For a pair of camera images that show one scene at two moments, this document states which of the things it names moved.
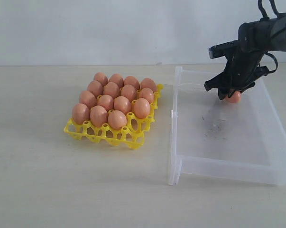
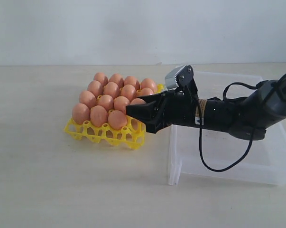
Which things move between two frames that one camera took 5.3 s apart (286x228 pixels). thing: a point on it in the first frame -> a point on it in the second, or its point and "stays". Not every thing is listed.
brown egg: (101, 78) stays
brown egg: (148, 82) stays
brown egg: (111, 89) stays
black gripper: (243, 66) -> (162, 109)
